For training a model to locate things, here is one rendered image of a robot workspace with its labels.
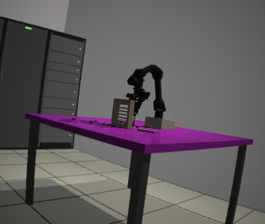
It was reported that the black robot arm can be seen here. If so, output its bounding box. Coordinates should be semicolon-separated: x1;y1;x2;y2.
127;65;166;118

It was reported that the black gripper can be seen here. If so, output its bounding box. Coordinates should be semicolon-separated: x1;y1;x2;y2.
126;87;148;109

